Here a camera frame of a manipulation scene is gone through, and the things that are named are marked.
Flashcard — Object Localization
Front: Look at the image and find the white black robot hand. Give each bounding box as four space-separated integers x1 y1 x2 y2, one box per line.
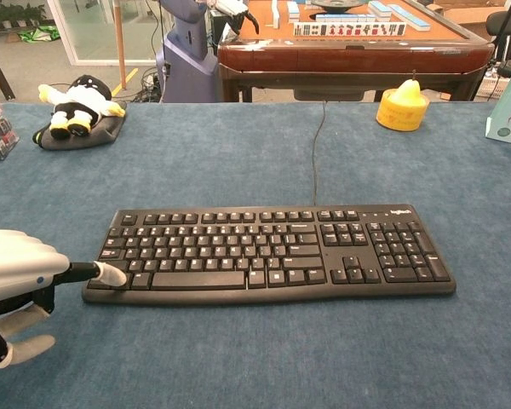
215 0 261 37

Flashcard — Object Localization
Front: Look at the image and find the brown mahjong table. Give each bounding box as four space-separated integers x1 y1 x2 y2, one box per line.
217 0 496 103

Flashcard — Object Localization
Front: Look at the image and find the black Logitech keyboard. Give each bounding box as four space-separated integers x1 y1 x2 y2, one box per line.
81 203 457 307

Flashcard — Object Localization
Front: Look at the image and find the blue tablecloth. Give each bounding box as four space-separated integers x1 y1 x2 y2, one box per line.
0 101 511 409

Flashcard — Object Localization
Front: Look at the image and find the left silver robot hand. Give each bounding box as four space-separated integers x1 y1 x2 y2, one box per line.
0 228 129 370

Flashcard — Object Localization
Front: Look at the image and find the yellow pear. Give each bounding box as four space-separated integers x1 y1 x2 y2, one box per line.
390 70 425 107

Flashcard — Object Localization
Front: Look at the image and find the penguin plush toy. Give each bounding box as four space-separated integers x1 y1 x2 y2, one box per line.
37 74 127 141

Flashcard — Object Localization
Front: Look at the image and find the black keyboard cable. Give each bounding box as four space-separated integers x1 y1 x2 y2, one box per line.
311 100 328 206

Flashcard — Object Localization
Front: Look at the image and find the dark grey cloth pouch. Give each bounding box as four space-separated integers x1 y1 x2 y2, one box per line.
32 101 128 151

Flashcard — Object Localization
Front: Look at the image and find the row of standing mahjong tiles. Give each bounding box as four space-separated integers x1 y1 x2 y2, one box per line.
293 21 408 37

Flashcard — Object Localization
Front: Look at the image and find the black office chair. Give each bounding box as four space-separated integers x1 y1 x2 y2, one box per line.
485 0 511 78

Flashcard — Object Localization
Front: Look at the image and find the yellow tape roll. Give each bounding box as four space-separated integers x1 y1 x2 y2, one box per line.
375 89 430 133

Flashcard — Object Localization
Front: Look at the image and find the white plastic basket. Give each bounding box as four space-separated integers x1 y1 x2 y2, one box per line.
474 67 511 102

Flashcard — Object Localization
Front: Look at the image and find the wooden pole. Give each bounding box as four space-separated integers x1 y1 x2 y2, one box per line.
112 0 128 91

